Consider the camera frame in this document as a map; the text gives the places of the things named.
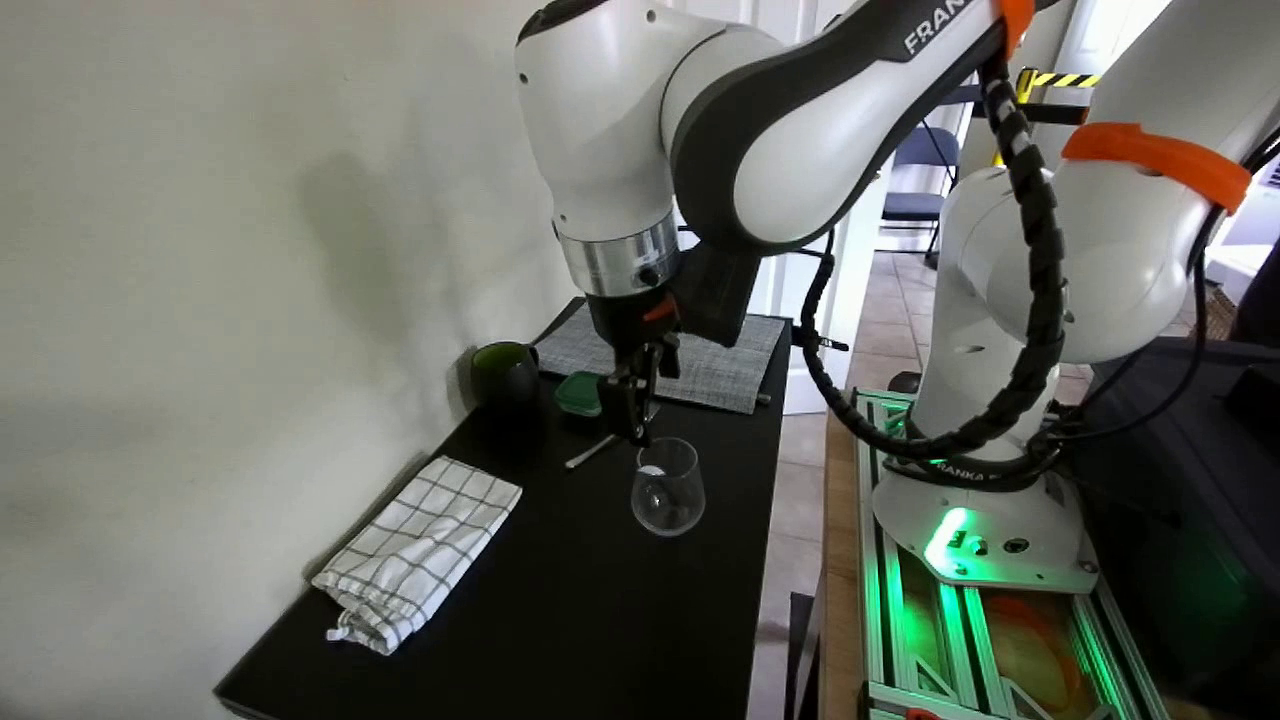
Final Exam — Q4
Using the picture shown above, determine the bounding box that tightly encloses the thin black cable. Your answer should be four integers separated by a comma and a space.
1063, 196, 1226, 453

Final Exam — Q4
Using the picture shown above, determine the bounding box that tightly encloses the orange velcro strap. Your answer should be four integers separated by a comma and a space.
1058, 120, 1260, 221
991, 0, 1043, 58

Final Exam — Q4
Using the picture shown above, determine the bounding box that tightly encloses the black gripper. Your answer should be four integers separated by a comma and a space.
588, 285, 688, 453

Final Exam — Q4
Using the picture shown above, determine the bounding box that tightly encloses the black table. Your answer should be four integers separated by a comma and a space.
213, 294, 794, 720

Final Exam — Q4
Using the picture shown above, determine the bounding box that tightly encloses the yellow black striped barrier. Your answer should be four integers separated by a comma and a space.
1011, 66, 1106, 114

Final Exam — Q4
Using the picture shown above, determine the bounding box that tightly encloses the grey woven placemat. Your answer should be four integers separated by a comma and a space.
531, 307, 790, 417

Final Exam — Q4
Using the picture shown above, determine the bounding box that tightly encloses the blue chair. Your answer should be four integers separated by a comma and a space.
878, 120, 968, 257

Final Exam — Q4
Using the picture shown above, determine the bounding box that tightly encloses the clear stemless glass cup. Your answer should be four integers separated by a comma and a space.
628, 433, 706, 542

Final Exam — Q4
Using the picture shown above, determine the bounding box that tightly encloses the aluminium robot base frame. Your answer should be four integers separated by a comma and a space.
853, 384, 1177, 720

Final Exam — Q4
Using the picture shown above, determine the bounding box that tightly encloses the black equipment case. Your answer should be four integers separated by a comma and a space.
1063, 332, 1280, 720

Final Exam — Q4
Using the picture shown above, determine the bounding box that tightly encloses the dark green mug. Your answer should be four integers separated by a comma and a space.
457, 341, 542, 423

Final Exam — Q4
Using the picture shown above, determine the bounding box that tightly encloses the white checked dish cloth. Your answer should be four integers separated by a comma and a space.
308, 453, 528, 661

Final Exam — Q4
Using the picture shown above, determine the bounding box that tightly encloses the small green lidded container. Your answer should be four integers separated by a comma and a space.
551, 374, 610, 420

